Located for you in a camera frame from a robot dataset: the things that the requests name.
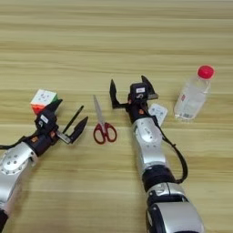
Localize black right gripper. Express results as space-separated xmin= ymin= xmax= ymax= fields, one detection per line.
xmin=109 ymin=75 xmax=159 ymax=124

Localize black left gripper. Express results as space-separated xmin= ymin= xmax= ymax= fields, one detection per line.
xmin=25 ymin=98 xmax=89 ymax=157

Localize colourful puzzle cube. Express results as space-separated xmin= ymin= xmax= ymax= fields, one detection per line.
xmin=30 ymin=88 xmax=58 ymax=116

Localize white remote control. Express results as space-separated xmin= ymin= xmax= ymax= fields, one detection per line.
xmin=147 ymin=103 xmax=168 ymax=127

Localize red handled scissors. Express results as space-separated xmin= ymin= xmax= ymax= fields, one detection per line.
xmin=92 ymin=94 xmax=118 ymax=145

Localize clear bottle red cap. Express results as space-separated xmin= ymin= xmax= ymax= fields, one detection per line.
xmin=173 ymin=65 xmax=216 ymax=122

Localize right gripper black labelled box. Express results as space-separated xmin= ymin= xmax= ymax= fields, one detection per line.
xmin=129 ymin=82 xmax=152 ymax=101

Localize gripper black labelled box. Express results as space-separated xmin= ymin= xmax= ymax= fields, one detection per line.
xmin=34 ymin=109 xmax=59 ymax=132
xmin=129 ymin=82 xmax=152 ymax=101

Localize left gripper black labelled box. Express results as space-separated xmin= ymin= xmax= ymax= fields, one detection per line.
xmin=34 ymin=109 xmax=59 ymax=132

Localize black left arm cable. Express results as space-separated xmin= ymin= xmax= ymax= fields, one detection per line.
xmin=0 ymin=136 xmax=28 ymax=150

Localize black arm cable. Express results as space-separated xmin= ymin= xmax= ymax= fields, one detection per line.
xmin=0 ymin=136 xmax=28 ymax=150
xmin=147 ymin=108 xmax=188 ymax=185

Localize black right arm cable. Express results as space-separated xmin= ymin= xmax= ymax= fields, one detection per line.
xmin=147 ymin=108 xmax=188 ymax=185

